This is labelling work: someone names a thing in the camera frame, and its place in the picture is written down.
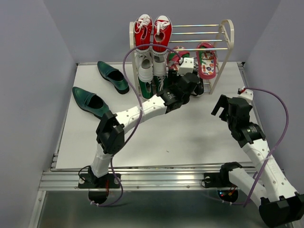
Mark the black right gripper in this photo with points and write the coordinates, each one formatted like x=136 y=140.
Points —
x=223 y=101

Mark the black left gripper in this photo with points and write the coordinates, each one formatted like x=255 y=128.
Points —
x=171 y=86

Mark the black canvas sneaker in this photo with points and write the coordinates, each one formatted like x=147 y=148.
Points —
x=196 y=85
x=172 y=77

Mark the pink letter sandal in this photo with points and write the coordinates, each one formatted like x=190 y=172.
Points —
x=173 y=60
x=207 y=61

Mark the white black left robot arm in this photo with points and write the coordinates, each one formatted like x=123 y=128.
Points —
x=113 y=127

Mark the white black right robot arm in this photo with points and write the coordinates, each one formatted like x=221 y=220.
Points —
x=278 y=202

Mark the cream metal shoe shelf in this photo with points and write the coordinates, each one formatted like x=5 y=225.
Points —
x=222 y=40

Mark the green sneaker right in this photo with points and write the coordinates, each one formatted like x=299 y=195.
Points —
x=160 y=82

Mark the green sneaker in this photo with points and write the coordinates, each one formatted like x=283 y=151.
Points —
x=146 y=89
x=160 y=82

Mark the green sneaker left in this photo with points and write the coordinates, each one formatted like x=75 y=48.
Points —
x=146 y=89

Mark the white sneaker right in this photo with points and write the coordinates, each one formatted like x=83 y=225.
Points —
x=159 y=65

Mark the white sneaker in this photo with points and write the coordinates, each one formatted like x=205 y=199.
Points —
x=144 y=67
x=159 y=65

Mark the white sneaker left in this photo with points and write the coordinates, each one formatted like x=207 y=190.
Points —
x=144 y=67

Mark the green loafer rear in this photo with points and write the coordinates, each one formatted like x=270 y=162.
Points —
x=114 y=76

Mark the green loafer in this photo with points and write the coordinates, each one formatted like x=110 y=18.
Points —
x=114 y=76
x=90 y=102

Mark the red sneaker right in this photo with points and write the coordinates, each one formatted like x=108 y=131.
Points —
x=162 y=30

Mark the red sneaker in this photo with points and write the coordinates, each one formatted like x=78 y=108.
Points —
x=162 y=30
x=142 y=29

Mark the red sneaker left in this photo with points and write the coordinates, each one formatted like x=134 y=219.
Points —
x=142 y=29

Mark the green loafer front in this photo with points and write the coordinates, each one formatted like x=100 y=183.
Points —
x=90 y=102

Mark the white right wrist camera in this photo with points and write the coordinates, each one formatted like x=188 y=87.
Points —
x=245 y=94

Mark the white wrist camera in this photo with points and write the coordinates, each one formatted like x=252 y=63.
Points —
x=186 y=66
x=245 y=94

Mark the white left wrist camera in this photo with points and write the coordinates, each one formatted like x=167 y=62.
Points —
x=186 y=66

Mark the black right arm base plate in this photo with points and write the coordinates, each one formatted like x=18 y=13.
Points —
x=215 y=180

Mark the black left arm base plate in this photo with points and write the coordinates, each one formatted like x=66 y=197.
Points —
x=88 y=181

